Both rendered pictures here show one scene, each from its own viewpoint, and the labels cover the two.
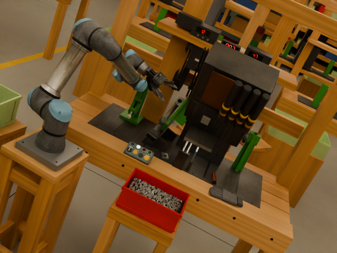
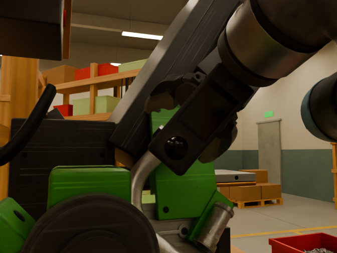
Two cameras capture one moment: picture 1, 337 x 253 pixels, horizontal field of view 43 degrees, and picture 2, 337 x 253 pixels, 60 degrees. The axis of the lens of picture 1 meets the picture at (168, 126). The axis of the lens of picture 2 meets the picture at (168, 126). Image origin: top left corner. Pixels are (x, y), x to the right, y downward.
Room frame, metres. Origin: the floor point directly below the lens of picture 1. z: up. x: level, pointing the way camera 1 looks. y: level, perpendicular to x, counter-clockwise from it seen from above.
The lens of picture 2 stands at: (2.55, 0.46, 1.18)
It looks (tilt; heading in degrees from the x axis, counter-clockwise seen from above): 5 degrees up; 246
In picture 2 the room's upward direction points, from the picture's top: straight up
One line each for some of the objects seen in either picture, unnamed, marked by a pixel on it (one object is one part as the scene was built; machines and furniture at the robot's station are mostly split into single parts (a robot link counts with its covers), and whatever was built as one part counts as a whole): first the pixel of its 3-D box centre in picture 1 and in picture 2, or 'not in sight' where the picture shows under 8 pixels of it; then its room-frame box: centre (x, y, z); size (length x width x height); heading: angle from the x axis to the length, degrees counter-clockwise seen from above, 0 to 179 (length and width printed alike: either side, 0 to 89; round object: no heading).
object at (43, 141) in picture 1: (52, 136); not in sight; (1.84, 0.51, 0.93); 0.15 x 0.15 x 0.10
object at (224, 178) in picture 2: (203, 132); (168, 179); (2.25, -0.20, 1.11); 0.39 x 0.16 x 0.03; 175
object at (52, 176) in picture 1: (46, 153); not in sight; (1.84, 0.51, 0.83); 0.32 x 0.32 x 0.04; 79
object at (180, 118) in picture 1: (184, 111); (177, 157); (2.30, -0.05, 1.17); 0.13 x 0.12 x 0.20; 85
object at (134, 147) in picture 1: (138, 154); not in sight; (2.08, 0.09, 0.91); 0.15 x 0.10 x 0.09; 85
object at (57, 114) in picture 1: (57, 115); not in sight; (1.84, 0.52, 1.05); 0.13 x 0.12 x 0.14; 59
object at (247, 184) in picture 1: (179, 151); not in sight; (2.36, -0.13, 0.89); 1.10 x 0.42 x 0.02; 85
